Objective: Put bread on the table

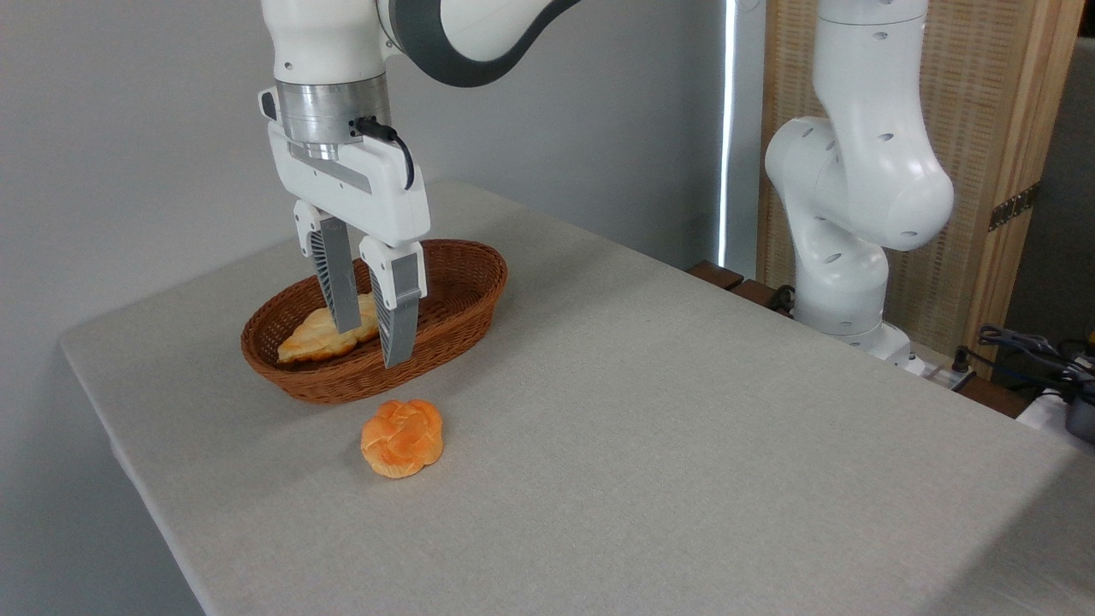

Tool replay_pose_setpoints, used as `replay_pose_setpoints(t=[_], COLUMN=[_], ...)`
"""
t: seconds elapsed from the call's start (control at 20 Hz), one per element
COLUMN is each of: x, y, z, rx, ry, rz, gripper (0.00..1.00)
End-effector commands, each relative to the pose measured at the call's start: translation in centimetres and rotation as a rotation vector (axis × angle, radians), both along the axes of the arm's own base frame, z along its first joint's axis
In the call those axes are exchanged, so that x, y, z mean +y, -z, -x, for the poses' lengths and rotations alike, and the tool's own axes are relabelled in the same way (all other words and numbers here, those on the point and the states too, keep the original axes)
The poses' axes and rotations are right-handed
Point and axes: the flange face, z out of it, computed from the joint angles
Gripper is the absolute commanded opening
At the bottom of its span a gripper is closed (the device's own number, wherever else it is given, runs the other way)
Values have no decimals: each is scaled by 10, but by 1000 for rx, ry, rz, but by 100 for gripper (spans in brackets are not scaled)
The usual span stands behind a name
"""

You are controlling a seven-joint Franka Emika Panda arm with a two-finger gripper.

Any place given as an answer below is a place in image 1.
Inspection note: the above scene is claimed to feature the wooden rattan folding screen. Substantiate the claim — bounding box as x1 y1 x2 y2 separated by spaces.
756 0 1086 379

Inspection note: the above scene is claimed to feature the bundle of black cables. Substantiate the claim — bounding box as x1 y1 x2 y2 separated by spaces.
953 323 1095 403

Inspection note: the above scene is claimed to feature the brown wicker basket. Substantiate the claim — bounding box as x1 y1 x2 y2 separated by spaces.
240 239 509 405

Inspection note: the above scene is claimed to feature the grey tablecloth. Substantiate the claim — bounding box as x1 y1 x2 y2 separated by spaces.
59 179 1095 616

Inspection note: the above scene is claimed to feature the orange braided bread bun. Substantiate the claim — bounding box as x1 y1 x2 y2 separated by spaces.
359 399 445 479

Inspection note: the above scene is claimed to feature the dark brown wooden board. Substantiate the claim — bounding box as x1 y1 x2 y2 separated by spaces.
686 260 795 318

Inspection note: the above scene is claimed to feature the golden croissant bread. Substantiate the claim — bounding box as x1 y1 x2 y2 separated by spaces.
277 293 382 364

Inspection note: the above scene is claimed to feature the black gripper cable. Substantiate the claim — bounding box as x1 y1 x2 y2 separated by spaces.
352 116 417 192

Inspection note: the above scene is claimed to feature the white power strip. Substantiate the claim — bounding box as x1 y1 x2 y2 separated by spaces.
905 346 978 392

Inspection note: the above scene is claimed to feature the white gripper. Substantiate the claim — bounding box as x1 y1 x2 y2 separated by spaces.
267 120 432 370

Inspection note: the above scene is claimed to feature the brass screen hinge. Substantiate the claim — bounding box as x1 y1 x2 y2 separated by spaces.
988 181 1042 233

